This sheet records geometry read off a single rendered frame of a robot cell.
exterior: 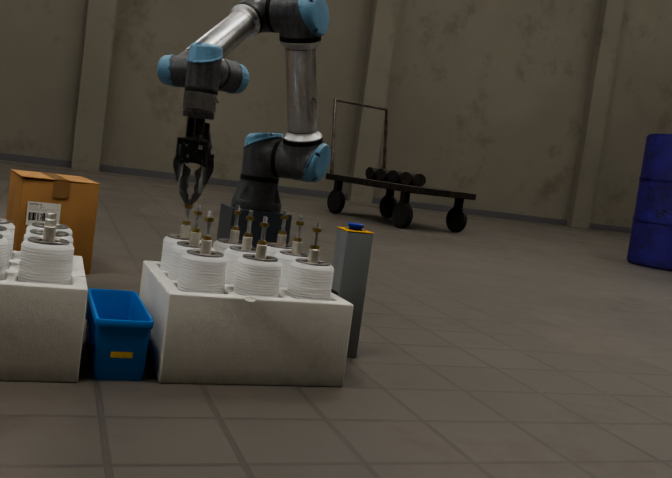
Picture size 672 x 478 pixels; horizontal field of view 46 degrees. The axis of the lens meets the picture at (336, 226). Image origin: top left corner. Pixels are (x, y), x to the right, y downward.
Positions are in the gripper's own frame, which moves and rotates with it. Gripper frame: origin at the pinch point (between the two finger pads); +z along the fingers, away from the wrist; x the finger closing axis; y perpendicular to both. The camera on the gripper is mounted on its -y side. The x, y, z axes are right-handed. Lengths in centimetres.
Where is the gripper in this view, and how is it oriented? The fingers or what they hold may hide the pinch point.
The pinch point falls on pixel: (189, 198)
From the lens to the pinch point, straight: 186.0
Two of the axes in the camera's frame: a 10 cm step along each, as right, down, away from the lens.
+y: 0.7, 1.0, -9.9
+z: -1.3, 9.9, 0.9
